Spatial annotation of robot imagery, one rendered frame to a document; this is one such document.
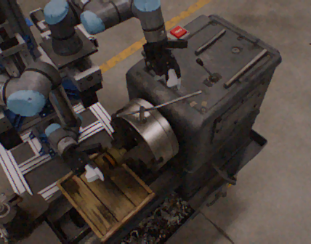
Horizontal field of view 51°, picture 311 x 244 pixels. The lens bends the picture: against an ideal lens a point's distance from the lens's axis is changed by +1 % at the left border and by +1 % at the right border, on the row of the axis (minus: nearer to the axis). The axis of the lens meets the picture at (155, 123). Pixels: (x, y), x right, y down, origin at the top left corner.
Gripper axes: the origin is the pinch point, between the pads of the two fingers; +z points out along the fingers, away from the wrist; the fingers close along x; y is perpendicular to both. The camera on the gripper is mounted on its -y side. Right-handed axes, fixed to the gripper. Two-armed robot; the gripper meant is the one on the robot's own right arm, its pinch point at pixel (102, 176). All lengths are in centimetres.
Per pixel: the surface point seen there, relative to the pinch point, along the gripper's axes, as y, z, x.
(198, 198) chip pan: -40, 22, -54
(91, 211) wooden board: 10.5, 0.7, -19.1
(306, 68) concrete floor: -228, -7, -107
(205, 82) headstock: -55, 4, 18
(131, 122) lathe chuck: -20.1, -2.8, 16.2
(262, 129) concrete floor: -142, 6, -107
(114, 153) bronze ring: -9.2, -2.7, 4.6
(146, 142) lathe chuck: -19.4, 6.3, 12.2
